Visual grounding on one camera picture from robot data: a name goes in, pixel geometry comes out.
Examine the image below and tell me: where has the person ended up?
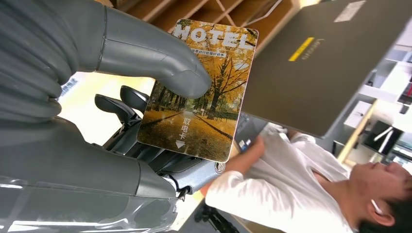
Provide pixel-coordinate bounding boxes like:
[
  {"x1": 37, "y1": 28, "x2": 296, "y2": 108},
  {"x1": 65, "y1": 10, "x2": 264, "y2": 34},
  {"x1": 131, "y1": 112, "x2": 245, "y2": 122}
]
[{"x1": 199, "y1": 123, "x2": 412, "y2": 233}]

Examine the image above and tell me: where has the grey laptop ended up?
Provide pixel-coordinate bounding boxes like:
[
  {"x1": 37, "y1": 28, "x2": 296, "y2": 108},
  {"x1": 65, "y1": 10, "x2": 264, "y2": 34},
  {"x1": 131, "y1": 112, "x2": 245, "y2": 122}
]
[{"x1": 233, "y1": 0, "x2": 412, "y2": 153}]

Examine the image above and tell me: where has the white earbud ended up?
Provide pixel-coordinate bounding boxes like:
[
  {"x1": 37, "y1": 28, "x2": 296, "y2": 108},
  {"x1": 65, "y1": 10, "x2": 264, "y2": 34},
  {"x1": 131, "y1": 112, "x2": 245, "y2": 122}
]
[{"x1": 370, "y1": 199, "x2": 384, "y2": 216}]

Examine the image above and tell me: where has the white shelving unit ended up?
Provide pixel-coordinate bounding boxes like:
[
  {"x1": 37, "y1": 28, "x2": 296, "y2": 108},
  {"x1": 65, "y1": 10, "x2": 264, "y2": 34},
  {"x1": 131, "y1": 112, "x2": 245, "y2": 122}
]
[{"x1": 334, "y1": 22, "x2": 412, "y2": 168}]

